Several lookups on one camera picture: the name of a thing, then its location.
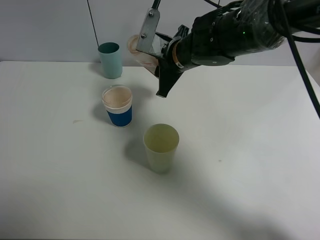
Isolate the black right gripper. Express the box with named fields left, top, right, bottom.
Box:
left=155, top=9, right=253, bottom=98

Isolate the clear plastic drink bottle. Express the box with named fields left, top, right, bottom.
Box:
left=127, top=34, right=159, bottom=75

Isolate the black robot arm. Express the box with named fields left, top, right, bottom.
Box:
left=156, top=0, right=320, bottom=98

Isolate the teal plastic cup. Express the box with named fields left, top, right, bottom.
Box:
left=98, top=42, right=123, bottom=79

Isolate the glass cup with blue sleeve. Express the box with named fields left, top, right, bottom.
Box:
left=102, top=85, right=133, bottom=128

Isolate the light green plastic cup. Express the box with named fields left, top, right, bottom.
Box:
left=143, top=123, right=180, bottom=174

